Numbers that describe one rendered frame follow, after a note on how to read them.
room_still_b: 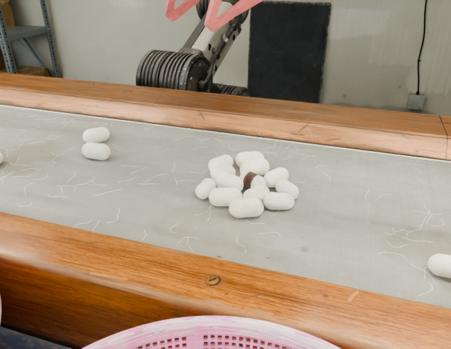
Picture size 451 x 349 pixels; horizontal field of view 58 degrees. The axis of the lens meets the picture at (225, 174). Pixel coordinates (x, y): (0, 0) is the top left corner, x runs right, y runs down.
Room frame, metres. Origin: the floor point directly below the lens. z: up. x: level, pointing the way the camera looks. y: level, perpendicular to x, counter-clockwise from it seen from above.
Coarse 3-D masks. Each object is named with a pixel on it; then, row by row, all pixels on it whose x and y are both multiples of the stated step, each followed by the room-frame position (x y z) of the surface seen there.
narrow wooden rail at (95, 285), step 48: (0, 240) 0.28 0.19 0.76; (48, 240) 0.28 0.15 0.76; (96, 240) 0.28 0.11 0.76; (0, 288) 0.26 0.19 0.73; (48, 288) 0.24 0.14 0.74; (96, 288) 0.23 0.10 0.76; (144, 288) 0.22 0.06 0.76; (192, 288) 0.22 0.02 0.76; (240, 288) 0.22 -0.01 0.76; (288, 288) 0.22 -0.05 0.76; (336, 288) 0.22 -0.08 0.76; (48, 336) 0.25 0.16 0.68; (96, 336) 0.23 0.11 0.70; (336, 336) 0.18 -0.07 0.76; (384, 336) 0.18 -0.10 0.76; (432, 336) 0.18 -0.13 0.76
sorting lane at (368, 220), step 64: (0, 128) 0.59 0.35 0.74; (64, 128) 0.59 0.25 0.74; (128, 128) 0.59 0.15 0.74; (0, 192) 0.40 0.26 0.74; (64, 192) 0.40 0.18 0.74; (128, 192) 0.40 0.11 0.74; (192, 192) 0.40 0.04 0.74; (320, 192) 0.40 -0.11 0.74; (384, 192) 0.40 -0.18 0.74; (448, 192) 0.40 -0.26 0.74; (256, 256) 0.29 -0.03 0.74; (320, 256) 0.29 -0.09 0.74; (384, 256) 0.29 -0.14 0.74
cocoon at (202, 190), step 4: (204, 180) 0.40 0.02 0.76; (208, 180) 0.40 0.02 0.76; (212, 180) 0.40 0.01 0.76; (200, 184) 0.39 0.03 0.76; (204, 184) 0.39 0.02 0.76; (208, 184) 0.39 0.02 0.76; (212, 184) 0.39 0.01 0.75; (196, 188) 0.38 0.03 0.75; (200, 188) 0.38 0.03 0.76; (204, 188) 0.38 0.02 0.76; (208, 188) 0.38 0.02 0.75; (212, 188) 0.39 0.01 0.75; (196, 192) 0.38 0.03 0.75; (200, 192) 0.38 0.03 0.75; (204, 192) 0.38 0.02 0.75; (208, 192) 0.38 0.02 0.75; (200, 196) 0.38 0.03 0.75; (204, 196) 0.38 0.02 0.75; (208, 196) 0.38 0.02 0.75
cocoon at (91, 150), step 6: (90, 144) 0.48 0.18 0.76; (96, 144) 0.48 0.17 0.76; (102, 144) 0.48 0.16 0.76; (84, 150) 0.48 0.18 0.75; (90, 150) 0.48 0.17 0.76; (96, 150) 0.48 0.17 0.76; (102, 150) 0.48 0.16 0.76; (108, 150) 0.48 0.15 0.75; (90, 156) 0.48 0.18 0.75; (96, 156) 0.47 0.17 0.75; (102, 156) 0.47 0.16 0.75; (108, 156) 0.48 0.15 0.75
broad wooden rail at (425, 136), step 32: (0, 96) 0.72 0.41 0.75; (32, 96) 0.70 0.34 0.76; (64, 96) 0.69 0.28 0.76; (96, 96) 0.68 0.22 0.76; (128, 96) 0.68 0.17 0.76; (160, 96) 0.68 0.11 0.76; (192, 96) 0.68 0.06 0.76; (224, 96) 0.68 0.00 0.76; (192, 128) 0.59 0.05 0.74; (224, 128) 0.58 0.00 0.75; (256, 128) 0.57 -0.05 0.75; (288, 128) 0.56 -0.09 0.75; (320, 128) 0.55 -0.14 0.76; (352, 128) 0.54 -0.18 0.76; (384, 128) 0.53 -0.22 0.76; (416, 128) 0.53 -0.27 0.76; (448, 128) 0.53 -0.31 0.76; (448, 160) 0.48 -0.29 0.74
